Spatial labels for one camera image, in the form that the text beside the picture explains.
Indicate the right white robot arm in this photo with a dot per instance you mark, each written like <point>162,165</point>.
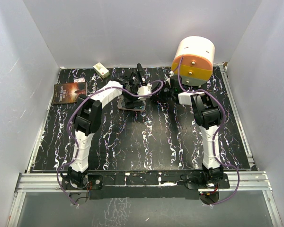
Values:
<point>208,116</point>

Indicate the black sunglasses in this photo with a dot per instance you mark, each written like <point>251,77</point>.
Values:
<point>137,105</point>

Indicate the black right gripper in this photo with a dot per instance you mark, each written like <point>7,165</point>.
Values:
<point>160,93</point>

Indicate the small cream box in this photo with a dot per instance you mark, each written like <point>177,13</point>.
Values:
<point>101,70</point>

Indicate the round drawer cabinet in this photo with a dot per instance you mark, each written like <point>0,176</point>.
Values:
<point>193,61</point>

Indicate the dark book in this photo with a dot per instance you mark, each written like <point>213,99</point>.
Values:
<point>68,93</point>

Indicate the small pink card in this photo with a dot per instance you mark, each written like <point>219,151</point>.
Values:
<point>79,80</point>

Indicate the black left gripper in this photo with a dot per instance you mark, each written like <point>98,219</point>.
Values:
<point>135,89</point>

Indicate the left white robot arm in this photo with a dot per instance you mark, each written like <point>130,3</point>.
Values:
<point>87,119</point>

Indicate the black marker pen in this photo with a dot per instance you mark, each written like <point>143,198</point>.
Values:
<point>140,73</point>

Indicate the pink glasses case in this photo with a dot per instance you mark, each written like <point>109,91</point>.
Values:
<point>121,103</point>

